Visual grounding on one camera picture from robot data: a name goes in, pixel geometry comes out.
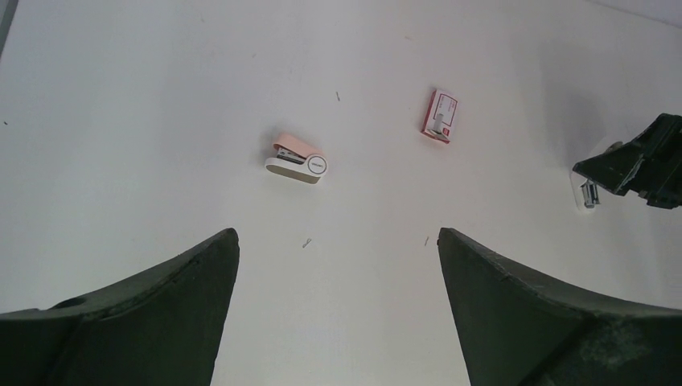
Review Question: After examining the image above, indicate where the red staple box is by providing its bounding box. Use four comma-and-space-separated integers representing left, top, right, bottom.
421, 88, 460, 144

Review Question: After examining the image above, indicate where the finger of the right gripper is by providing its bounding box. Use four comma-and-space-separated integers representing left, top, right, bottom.
572, 113, 681, 209

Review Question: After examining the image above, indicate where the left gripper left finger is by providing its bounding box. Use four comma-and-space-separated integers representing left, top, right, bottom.
1, 228, 240, 385

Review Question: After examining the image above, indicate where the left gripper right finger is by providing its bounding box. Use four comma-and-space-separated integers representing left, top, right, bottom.
438, 228, 681, 385

